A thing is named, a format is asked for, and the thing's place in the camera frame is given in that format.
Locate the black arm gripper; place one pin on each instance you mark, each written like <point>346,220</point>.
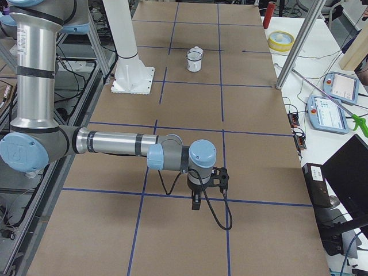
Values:
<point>195,190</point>

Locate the clear glass funnel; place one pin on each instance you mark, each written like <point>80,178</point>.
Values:
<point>194,56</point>

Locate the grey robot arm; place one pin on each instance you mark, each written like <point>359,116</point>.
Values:
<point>36,139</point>

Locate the white enamel mug blue rim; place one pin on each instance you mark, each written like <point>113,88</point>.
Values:
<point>194,67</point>

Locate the black computer box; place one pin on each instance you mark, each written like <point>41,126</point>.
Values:
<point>335,241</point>

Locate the near teach pendant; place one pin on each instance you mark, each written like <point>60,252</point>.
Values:
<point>324,115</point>

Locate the teach pendant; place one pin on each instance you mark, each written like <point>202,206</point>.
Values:
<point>342,87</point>
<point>324,115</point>

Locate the black laptop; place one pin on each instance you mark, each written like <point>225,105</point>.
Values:
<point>346,173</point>

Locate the yellow tape roll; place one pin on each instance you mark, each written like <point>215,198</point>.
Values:
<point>280,41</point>

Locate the far teach pendant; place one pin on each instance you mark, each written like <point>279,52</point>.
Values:
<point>342,87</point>

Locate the red cylinder bottle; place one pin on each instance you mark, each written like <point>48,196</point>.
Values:
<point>268,15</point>

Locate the wooden board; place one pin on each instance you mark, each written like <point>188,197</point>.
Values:
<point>356,52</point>

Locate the black arm camera mount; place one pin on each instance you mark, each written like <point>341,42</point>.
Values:
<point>219,178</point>

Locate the white pedestal base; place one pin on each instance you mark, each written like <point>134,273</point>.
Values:
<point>131,75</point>

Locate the metal reacher grabber green handle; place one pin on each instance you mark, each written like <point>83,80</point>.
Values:
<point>359,121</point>

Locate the aluminium frame post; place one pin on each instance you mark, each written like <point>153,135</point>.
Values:
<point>303,34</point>

